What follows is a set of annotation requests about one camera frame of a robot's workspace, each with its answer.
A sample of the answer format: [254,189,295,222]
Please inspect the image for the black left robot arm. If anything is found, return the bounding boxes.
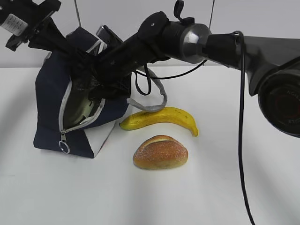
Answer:
[0,0,91,61]

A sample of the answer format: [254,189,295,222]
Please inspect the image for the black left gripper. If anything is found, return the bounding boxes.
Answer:
[4,0,94,61]

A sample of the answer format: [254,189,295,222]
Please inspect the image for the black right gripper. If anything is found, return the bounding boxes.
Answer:
[71,32,164,100]

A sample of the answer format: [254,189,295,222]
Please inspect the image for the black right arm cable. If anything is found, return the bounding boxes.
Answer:
[133,30,257,225]

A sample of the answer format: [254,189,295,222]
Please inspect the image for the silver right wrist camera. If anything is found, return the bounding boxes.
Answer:
[96,25,123,48]

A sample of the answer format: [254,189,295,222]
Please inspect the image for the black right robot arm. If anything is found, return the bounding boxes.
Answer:
[72,0,300,137]

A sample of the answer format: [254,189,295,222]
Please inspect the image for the brown bread roll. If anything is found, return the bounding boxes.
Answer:
[133,135,188,170]

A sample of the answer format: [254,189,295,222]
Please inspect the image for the navy and white lunch bag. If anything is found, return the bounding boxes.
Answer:
[33,26,168,159]

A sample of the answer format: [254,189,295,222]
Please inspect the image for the yellow banana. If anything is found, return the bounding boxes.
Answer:
[120,107,199,137]

